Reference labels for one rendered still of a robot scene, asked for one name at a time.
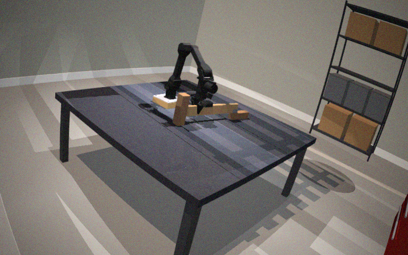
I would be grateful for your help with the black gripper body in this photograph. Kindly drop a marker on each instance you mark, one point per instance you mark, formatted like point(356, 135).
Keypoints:
point(200, 96)

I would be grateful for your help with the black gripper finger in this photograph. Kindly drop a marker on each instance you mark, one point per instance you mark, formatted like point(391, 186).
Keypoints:
point(199, 108)
point(194, 102)

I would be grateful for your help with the brown wooden rail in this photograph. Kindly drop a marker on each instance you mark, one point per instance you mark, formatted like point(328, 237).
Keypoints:
point(215, 109)

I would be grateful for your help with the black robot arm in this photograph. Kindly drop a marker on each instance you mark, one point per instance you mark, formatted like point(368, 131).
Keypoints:
point(204, 70)

